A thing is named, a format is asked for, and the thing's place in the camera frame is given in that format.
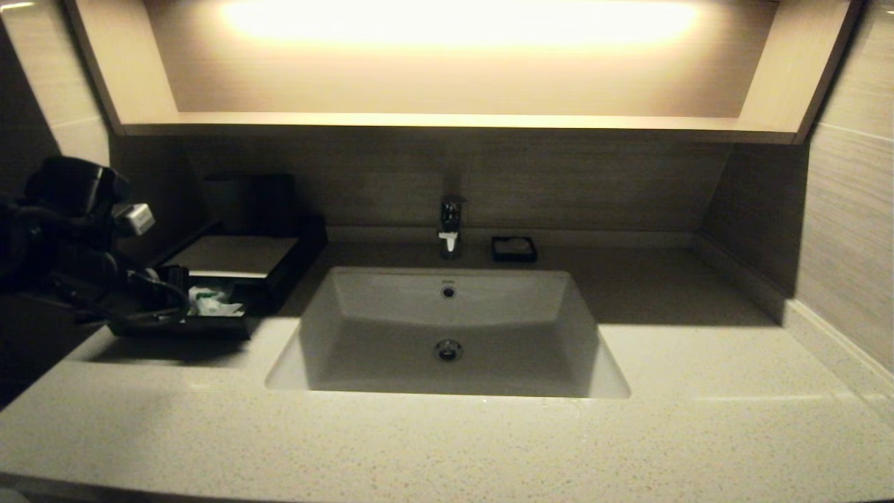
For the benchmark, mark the black amenity tray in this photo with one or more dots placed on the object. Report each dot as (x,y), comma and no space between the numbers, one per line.
(312,244)

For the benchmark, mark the black soap dish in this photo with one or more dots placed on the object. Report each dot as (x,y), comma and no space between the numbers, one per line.
(495,257)

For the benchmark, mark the black pull-out drawer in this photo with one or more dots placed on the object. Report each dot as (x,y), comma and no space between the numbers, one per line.
(209,327)

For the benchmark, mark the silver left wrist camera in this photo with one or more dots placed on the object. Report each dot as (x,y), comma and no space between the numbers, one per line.
(137,219)

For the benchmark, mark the grey cup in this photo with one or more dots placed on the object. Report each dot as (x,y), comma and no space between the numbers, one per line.
(230,202)

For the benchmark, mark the black plastic cup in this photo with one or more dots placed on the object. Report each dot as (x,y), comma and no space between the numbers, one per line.
(276,202)

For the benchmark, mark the chrome sink drain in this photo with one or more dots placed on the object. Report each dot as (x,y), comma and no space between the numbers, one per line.
(448,351)

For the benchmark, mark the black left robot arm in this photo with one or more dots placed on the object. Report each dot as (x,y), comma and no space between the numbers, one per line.
(56,223)

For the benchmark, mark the white ceramic sink basin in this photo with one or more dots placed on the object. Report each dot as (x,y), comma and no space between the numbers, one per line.
(503,328)

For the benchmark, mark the small sachet green label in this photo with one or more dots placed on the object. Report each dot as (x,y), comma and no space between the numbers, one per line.
(213,302)

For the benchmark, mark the wooden wall niche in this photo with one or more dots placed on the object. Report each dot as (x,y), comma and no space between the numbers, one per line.
(454,123)

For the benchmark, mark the chrome faucet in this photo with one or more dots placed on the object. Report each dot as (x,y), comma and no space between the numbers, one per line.
(451,222)

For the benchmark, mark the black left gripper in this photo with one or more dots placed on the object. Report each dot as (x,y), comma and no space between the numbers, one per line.
(105,276)

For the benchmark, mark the warm niche light strip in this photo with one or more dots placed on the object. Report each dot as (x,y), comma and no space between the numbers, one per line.
(461,24)

